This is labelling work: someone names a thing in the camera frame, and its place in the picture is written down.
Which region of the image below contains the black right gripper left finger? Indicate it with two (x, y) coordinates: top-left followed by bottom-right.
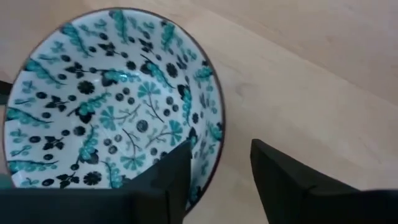
(0, 139), (193, 224)

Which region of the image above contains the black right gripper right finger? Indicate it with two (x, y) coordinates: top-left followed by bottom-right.
(250, 138), (398, 224)

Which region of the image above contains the teal floral patterned bowl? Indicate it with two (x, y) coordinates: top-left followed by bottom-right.
(2, 7), (226, 215)

